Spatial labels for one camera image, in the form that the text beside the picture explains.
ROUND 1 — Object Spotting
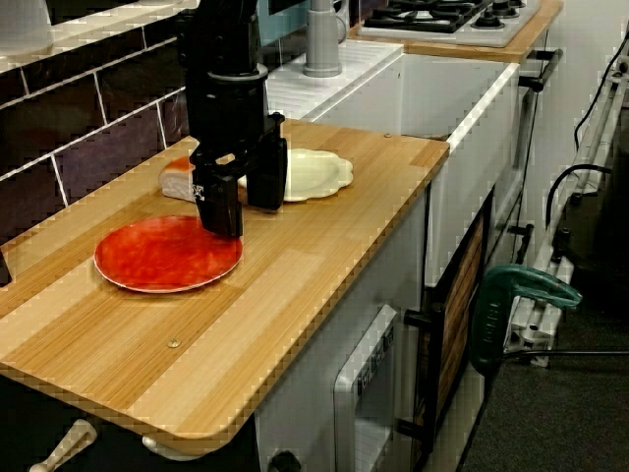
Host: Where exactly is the salmon nigiri sushi toy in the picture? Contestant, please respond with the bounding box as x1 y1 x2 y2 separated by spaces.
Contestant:
157 155 199 203

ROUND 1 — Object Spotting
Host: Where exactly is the black oven handle bar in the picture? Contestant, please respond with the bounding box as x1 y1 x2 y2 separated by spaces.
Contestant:
518 47 565 93

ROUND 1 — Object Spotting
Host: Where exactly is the dark tile backsplash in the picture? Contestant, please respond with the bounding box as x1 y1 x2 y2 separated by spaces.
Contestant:
0 14 198 247

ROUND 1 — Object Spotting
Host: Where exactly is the thin black cable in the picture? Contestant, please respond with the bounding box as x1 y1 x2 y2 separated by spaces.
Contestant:
573 33 629 151

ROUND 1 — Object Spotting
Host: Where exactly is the cream scalloped plate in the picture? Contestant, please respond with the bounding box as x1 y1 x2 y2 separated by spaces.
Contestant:
238 147 355 203

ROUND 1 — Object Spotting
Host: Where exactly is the green bar clamp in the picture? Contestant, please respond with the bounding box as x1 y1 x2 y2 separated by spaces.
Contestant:
469 264 584 380

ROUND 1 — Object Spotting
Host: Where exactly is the black appliance knob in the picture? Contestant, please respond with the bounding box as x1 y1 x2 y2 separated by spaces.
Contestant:
268 449 302 472

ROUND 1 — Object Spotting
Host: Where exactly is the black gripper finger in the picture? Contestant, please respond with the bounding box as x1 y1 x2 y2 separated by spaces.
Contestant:
245 139 289 211
193 169 246 238

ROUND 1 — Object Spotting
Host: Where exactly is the white toy kitchen cabinet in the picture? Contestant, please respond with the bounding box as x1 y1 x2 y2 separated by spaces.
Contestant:
253 189 429 472

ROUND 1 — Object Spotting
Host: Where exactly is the grey toy appliance door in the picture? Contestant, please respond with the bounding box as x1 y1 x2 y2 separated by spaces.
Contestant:
332 304 399 472

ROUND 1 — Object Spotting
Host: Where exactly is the black burner grate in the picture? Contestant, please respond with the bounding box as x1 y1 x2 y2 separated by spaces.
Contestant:
363 0 495 34

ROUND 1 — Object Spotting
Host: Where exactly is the grey toy stove top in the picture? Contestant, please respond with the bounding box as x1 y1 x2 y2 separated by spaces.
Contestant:
356 0 542 49

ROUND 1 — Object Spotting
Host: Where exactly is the white toy sink unit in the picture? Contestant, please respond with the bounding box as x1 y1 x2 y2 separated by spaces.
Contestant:
264 38 522 289

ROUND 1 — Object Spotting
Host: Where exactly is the aluminium frame rail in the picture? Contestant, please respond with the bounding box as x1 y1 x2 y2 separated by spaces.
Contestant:
505 63 629 368

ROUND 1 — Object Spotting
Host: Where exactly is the black cabinet door handle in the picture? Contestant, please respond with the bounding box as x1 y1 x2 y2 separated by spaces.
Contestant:
396 303 444 443
507 222 536 266

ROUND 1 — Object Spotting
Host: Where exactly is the cream shelf ledge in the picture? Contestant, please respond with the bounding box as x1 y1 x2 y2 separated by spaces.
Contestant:
0 0 207 75

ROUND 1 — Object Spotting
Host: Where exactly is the grey toy faucet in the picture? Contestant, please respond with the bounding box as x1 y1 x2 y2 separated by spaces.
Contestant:
302 0 350 79

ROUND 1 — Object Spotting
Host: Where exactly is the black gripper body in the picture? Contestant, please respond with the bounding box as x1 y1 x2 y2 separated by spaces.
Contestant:
186 76 287 177

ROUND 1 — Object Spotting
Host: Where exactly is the thick black cable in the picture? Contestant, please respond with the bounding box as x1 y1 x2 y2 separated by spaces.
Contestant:
543 164 614 237

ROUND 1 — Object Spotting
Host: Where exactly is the red round plate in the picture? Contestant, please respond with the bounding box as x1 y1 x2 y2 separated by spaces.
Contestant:
92 214 245 295

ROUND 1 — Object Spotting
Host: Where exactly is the wood panel cabinet door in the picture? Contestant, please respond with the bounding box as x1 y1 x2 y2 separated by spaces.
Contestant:
425 189 495 453

